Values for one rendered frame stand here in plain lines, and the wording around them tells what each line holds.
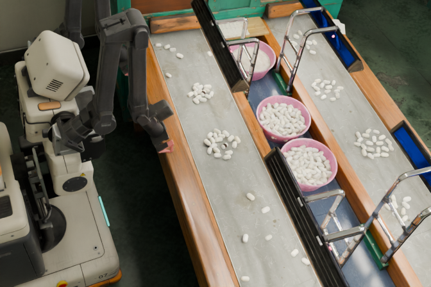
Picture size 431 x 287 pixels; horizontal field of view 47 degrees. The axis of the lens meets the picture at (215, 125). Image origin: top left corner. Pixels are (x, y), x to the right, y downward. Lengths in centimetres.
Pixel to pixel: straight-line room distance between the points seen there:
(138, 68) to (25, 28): 212
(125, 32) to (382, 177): 142
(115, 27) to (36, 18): 216
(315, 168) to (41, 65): 126
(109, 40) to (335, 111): 142
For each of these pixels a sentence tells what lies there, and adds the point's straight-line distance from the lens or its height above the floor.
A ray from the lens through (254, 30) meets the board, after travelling 284.
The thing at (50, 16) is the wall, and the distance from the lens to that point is 360.
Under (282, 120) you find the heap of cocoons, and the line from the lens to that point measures 243.
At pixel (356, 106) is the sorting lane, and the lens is 263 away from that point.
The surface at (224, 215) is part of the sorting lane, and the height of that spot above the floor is 74.
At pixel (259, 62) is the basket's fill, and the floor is 73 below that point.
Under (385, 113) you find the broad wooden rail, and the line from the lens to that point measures 263.
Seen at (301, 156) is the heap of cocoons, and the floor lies 74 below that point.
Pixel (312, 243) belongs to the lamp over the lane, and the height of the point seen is 108.
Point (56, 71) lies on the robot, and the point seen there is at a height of 137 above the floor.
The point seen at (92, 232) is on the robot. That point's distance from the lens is 256.
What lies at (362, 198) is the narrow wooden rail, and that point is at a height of 76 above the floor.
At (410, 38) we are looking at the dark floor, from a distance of 452.
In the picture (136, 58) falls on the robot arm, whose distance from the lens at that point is 154.
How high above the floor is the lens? 254
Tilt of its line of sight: 50 degrees down
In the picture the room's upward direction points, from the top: 9 degrees clockwise
